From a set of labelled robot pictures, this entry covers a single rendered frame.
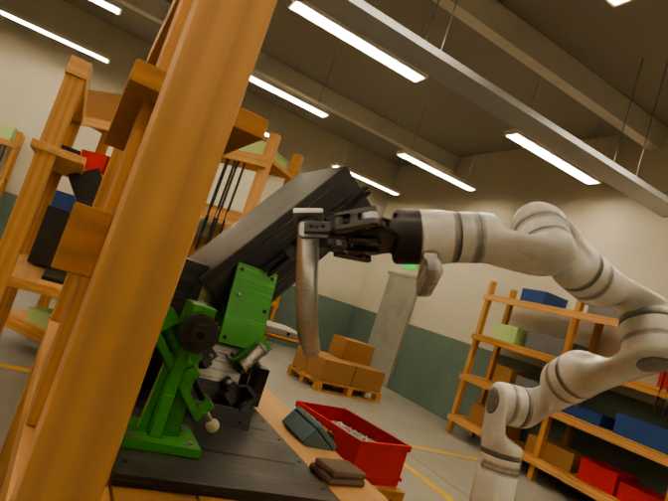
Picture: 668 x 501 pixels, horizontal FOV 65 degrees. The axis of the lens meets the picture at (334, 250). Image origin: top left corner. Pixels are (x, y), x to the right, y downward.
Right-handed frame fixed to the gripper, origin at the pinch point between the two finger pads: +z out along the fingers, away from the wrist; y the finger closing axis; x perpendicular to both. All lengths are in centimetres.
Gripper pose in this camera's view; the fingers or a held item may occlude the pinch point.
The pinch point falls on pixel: (313, 236)
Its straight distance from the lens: 71.5
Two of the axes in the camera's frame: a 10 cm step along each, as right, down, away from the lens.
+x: -0.1, 9.2, -4.0
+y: 0.1, -4.0, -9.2
